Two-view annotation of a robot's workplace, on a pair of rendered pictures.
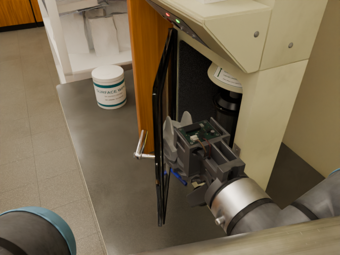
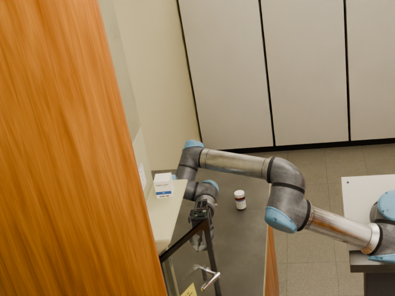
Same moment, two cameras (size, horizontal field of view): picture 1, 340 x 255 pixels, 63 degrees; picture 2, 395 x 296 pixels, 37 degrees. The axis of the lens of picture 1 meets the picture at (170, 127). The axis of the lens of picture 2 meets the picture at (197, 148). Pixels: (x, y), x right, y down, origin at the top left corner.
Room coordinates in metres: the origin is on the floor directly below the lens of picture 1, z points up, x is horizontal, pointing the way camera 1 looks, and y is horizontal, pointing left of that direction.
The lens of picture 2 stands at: (1.61, 1.01, 2.47)
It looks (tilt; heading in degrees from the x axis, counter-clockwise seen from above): 28 degrees down; 218
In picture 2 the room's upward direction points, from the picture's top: 10 degrees counter-clockwise
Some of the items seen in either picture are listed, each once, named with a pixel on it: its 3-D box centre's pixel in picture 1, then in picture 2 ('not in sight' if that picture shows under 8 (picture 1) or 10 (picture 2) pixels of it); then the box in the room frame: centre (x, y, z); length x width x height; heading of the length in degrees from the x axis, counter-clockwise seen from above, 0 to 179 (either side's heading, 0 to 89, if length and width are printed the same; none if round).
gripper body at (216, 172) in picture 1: (208, 163); (201, 218); (0.31, -0.06, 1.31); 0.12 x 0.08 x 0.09; 26
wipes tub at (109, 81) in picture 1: (110, 86); not in sight; (1.05, 0.26, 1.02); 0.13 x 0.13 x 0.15
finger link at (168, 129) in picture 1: (170, 129); not in sight; (0.40, 0.00, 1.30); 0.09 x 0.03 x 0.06; 26
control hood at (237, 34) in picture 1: (183, 17); (163, 221); (0.53, -0.03, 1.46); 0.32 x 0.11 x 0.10; 26
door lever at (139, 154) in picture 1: (149, 145); (207, 279); (0.47, 0.05, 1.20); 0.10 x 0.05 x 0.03; 175
